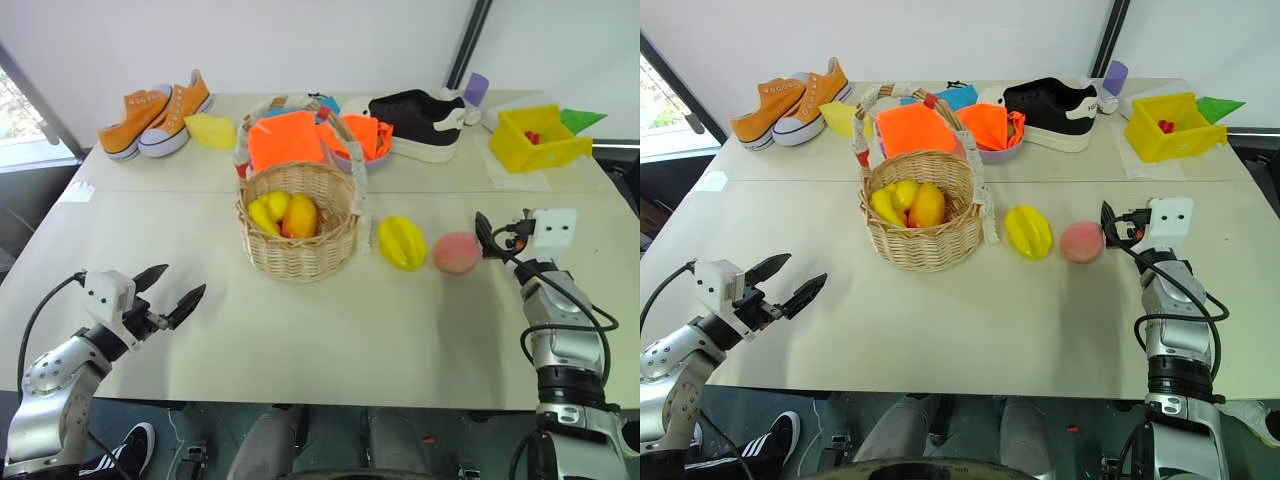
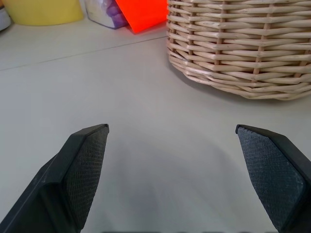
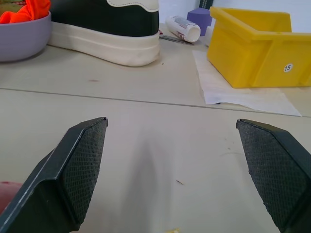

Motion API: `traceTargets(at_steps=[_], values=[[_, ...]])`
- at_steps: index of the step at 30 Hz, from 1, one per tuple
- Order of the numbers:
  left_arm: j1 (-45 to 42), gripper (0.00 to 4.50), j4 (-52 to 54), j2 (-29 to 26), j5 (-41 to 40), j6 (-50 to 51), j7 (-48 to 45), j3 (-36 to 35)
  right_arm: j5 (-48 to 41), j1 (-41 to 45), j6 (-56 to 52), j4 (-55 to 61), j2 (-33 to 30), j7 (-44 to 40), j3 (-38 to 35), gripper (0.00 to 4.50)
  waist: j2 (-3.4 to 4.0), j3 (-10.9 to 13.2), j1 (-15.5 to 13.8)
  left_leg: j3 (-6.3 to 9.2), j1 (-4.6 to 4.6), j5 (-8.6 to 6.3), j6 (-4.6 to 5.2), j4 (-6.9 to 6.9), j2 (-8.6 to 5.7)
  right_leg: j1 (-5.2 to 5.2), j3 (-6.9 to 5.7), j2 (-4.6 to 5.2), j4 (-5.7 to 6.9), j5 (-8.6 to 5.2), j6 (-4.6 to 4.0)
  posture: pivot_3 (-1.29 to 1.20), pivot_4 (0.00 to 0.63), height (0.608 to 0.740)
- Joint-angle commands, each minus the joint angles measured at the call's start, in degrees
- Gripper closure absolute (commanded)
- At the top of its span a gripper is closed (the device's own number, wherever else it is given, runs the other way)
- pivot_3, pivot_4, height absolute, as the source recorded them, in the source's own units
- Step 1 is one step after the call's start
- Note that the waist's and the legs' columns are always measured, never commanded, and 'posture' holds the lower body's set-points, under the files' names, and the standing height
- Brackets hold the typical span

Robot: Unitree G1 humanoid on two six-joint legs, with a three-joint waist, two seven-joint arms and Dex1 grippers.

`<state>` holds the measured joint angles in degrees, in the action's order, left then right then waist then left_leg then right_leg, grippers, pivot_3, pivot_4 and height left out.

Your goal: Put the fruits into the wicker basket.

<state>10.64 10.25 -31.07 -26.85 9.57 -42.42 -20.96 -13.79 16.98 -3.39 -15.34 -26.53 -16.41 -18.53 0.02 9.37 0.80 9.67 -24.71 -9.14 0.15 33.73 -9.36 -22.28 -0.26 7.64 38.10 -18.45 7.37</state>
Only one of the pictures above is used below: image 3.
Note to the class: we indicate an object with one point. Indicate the grey metal strip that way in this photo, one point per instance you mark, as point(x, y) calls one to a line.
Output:
point(176, 40)

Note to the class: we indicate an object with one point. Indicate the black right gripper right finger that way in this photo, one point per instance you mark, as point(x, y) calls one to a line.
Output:
point(279, 174)

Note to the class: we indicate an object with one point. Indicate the purple bowl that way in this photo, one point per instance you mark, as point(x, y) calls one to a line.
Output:
point(23, 40)

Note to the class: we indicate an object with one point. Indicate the orange cloth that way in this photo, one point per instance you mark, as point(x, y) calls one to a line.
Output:
point(29, 9)

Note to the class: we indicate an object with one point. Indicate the white tube with label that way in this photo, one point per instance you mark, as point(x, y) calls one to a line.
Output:
point(183, 28)

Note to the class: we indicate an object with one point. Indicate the black and white sneaker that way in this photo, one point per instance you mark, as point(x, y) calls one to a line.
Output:
point(107, 29)

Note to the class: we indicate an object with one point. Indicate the purple block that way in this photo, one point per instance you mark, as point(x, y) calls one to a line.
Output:
point(200, 17)

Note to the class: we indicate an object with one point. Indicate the white paper sheet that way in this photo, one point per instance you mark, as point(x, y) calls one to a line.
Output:
point(243, 97)

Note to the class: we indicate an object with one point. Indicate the yellow plastic bin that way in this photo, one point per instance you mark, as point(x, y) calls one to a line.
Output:
point(262, 53)

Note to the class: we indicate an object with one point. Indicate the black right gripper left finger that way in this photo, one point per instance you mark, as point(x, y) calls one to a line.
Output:
point(60, 179)

